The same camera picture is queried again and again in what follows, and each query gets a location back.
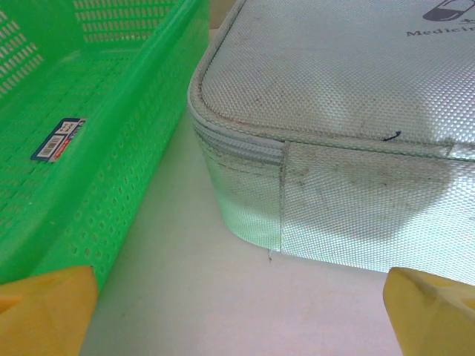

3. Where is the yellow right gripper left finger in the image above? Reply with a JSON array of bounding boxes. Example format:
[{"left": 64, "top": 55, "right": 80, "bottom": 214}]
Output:
[{"left": 0, "top": 264, "right": 99, "bottom": 356}]

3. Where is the green basket with barcode sticker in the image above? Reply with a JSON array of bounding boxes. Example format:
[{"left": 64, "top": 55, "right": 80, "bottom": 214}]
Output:
[{"left": 0, "top": 0, "right": 211, "bottom": 294}]

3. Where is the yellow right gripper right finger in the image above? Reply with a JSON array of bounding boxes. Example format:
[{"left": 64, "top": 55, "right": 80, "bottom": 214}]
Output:
[{"left": 383, "top": 266, "right": 475, "bottom": 356}]

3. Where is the barcode sticker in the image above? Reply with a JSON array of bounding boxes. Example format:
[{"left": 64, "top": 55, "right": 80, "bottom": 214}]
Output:
[{"left": 30, "top": 117, "right": 87, "bottom": 163}]

